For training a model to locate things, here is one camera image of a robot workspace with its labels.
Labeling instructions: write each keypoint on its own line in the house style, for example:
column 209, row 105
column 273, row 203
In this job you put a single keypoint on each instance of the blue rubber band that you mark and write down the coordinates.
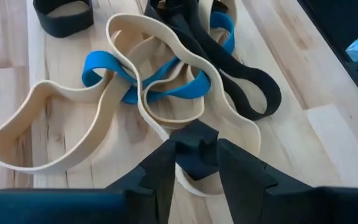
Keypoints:
column 104, row 60

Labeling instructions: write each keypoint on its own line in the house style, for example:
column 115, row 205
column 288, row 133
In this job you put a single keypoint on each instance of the large beige rubber band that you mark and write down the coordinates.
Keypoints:
column 244, row 133
column 79, row 149

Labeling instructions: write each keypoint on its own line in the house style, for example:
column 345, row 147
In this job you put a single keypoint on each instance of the small wide black rubber band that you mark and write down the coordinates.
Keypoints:
column 67, row 26

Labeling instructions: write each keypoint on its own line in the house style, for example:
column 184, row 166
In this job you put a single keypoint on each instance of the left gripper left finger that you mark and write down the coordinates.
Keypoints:
column 154, row 186

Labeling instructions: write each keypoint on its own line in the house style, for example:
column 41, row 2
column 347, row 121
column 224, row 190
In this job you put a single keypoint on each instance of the long black rubber band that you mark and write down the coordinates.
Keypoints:
column 269, row 90

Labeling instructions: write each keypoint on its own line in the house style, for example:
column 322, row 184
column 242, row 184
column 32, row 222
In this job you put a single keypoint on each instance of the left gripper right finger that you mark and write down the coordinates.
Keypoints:
column 244, row 186

